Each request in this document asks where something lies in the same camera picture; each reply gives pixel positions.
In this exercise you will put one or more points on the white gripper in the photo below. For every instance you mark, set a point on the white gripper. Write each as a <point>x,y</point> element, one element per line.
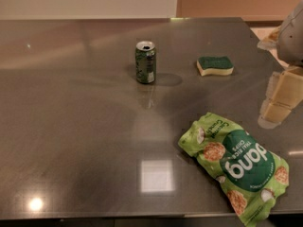
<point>293,38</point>

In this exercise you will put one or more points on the green soda can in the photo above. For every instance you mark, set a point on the green soda can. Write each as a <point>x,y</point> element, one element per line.
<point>145,62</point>

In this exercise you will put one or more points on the green rice chip bag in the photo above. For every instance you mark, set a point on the green rice chip bag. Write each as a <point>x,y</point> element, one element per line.
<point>251,177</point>

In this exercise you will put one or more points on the green and yellow sponge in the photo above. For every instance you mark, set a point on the green and yellow sponge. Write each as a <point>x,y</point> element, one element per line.
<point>220,66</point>

